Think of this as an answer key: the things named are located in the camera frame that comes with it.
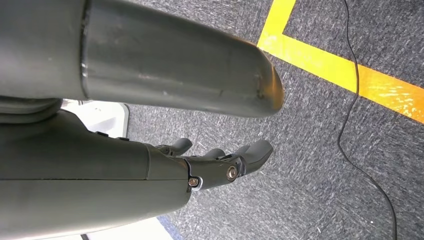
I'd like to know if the black floor cable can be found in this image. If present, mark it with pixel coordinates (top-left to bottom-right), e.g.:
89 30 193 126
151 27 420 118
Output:
337 0 398 240

